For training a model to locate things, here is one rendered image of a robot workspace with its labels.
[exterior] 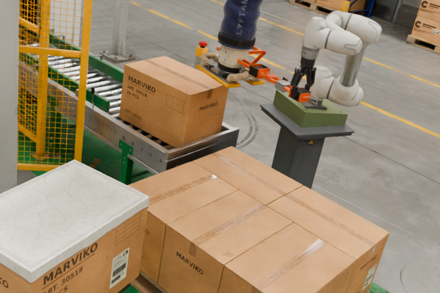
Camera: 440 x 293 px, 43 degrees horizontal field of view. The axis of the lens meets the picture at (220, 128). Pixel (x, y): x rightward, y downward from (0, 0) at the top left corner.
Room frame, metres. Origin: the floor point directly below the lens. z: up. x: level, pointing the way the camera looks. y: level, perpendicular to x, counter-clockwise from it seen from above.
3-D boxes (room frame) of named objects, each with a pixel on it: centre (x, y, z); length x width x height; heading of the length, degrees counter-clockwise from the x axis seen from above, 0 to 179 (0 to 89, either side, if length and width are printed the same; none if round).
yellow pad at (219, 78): (3.20, 0.07, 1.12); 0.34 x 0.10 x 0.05; 40
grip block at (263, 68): (3.07, -0.16, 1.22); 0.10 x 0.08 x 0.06; 130
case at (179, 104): (3.52, 0.35, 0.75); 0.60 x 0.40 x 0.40; 56
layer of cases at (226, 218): (2.66, -0.28, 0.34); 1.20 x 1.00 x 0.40; 53
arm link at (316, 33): (2.80, -0.40, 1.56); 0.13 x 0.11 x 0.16; 71
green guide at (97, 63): (4.44, 1.14, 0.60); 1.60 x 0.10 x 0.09; 53
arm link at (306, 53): (2.81, -0.39, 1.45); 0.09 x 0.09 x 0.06
